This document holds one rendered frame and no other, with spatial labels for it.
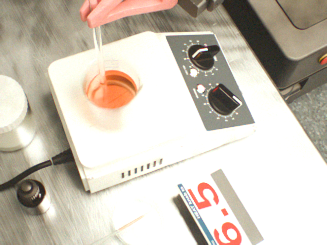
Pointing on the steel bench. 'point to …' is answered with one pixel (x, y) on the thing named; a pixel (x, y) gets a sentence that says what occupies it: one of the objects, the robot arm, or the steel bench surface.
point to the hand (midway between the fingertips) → (93, 13)
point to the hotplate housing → (69, 154)
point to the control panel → (208, 82)
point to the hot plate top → (81, 111)
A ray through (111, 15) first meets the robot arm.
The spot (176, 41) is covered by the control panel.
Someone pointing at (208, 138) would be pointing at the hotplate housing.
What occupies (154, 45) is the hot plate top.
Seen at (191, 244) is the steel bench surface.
